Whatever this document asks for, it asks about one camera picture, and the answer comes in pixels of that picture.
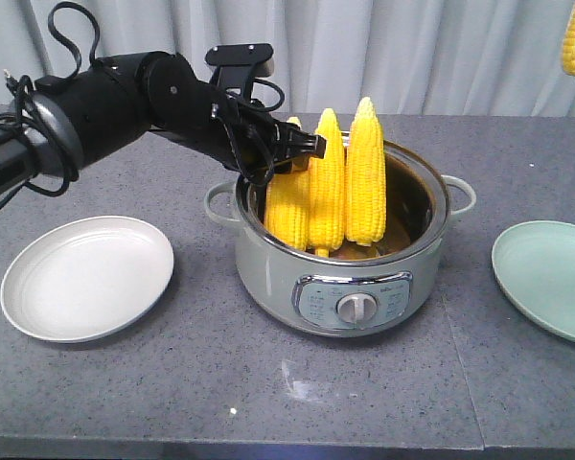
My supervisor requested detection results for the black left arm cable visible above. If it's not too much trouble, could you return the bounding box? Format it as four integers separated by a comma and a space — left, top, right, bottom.
0, 1, 286, 226

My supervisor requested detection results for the grey pleated curtain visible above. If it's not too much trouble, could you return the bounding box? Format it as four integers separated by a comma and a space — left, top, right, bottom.
0, 0, 575, 119

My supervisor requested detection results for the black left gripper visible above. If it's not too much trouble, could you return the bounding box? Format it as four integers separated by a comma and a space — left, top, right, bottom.
148, 77, 326, 185

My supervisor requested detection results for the beige round plate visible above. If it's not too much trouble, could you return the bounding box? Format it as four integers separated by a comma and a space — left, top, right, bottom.
0, 216, 174, 343

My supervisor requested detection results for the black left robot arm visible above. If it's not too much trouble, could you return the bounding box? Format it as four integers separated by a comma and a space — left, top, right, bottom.
0, 44, 326, 210

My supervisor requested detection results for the light green round plate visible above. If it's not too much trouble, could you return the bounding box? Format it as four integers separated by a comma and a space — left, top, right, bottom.
491, 220, 575, 342

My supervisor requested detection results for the pale green electric cooking pot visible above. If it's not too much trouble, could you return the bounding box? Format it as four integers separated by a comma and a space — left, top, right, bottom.
204, 141, 477, 337

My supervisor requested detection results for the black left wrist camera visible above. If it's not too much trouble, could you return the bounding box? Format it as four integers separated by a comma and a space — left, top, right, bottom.
205, 43, 274, 99

